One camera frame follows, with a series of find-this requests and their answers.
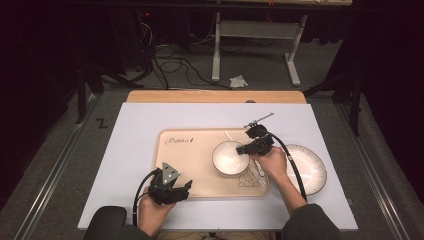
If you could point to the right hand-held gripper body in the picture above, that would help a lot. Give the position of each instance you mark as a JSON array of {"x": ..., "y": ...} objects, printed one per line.
[{"x": 261, "y": 143}]

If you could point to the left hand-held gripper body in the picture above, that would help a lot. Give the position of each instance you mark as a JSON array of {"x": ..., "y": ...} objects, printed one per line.
[{"x": 160, "y": 190}]

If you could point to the white bowl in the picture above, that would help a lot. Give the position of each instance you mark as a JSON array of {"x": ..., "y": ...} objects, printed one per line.
[{"x": 228, "y": 158}]

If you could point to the beige tray with rabbit print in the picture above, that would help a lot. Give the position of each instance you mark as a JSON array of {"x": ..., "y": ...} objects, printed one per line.
[{"x": 186, "y": 166}]

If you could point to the white spoon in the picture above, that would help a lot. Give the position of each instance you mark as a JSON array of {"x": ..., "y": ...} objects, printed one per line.
[{"x": 261, "y": 172}]

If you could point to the white plate with dark rim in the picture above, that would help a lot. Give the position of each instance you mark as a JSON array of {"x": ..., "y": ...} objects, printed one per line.
[{"x": 313, "y": 166}]

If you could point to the person's right hand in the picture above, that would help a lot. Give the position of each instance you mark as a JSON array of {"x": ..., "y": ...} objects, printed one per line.
[{"x": 275, "y": 163}]

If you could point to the person's left hand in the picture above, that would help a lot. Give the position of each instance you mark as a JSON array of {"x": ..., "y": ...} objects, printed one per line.
[{"x": 151, "y": 215}]

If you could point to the crumpled white paper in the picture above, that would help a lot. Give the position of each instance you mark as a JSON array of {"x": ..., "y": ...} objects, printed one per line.
[{"x": 238, "y": 81}]

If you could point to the black metal stand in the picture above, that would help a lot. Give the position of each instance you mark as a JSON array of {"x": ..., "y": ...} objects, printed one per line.
[
  {"x": 356, "y": 100},
  {"x": 81, "y": 93}
]

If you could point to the metal floor rail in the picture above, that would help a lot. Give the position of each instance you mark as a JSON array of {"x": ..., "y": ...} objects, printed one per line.
[
  {"x": 50, "y": 183},
  {"x": 376, "y": 186}
]

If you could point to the white metal table frame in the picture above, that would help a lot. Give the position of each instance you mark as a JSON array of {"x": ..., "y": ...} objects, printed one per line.
[{"x": 256, "y": 29}]

